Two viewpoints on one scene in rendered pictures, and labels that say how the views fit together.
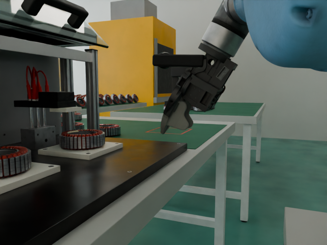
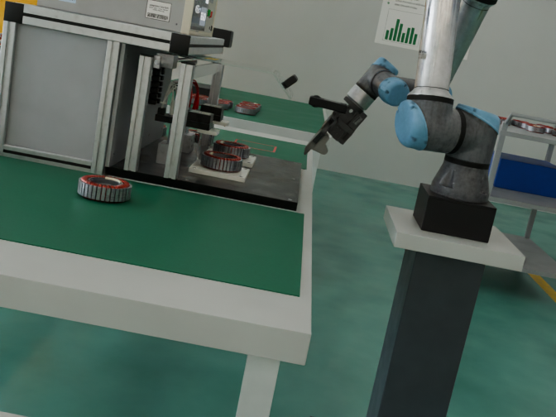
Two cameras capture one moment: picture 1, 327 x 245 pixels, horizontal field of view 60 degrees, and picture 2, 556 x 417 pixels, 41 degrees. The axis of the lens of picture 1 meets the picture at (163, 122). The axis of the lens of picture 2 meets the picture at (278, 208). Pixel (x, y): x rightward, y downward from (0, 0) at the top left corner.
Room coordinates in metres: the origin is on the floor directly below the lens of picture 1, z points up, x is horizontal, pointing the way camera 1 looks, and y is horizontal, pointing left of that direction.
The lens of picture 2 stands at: (-1.42, 0.84, 1.14)
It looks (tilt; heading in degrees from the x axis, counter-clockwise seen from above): 13 degrees down; 339
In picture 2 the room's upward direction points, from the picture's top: 11 degrees clockwise
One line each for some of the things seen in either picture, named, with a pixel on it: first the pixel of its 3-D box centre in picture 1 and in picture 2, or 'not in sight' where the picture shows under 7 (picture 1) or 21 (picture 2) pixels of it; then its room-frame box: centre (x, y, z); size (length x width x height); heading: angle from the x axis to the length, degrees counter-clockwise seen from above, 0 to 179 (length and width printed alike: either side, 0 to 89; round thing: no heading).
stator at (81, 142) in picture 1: (82, 138); (231, 149); (0.71, 0.21, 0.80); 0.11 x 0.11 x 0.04
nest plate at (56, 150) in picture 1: (82, 148); (229, 157); (0.71, 0.21, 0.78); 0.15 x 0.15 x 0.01; 69
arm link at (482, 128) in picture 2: not in sight; (471, 132); (0.21, -0.27, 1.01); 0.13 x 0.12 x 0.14; 88
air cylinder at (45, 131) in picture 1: (39, 136); (184, 141); (0.77, 0.34, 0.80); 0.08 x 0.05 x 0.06; 159
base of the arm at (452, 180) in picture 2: not in sight; (462, 176); (0.21, -0.28, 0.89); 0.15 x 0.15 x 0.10
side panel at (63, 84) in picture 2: not in sight; (55, 98); (0.45, 0.74, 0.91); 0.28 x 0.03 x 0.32; 69
